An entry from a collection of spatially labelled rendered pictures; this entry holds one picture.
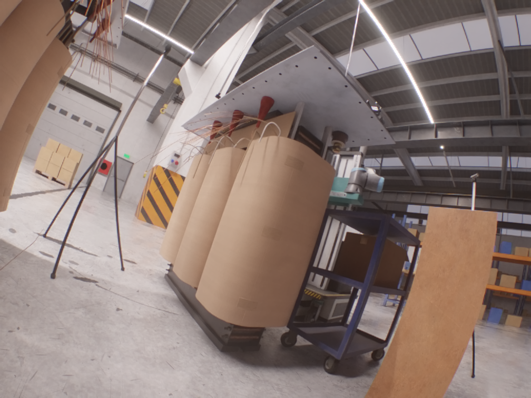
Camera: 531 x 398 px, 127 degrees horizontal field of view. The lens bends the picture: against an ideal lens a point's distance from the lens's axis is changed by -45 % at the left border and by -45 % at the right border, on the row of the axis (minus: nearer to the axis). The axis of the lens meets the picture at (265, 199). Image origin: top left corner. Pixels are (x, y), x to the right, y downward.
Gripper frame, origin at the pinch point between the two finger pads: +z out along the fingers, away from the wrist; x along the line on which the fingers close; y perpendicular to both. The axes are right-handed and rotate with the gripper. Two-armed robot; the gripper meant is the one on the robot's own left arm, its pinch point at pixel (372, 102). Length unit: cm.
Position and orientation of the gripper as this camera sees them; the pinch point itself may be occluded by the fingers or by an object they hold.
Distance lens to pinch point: 293.4
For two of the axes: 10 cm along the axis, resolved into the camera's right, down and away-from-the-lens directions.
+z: -6.1, -5.2, -6.0
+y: 6.5, -7.6, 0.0
